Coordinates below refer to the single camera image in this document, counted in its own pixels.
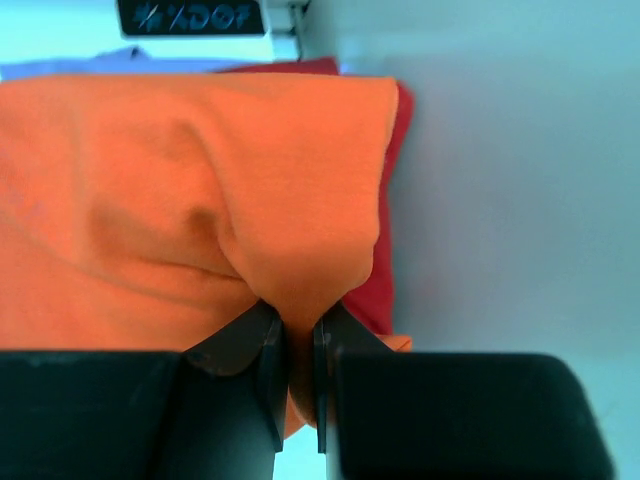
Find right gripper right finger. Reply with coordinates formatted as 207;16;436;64
313;305;615;480

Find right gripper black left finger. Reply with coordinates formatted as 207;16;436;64
1;302;287;479

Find orange t shirt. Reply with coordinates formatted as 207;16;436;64
1;73;399;435

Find red folded t shirt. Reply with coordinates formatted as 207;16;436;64
214;56;416;336

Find black label plate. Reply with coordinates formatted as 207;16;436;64
116;0;266;38

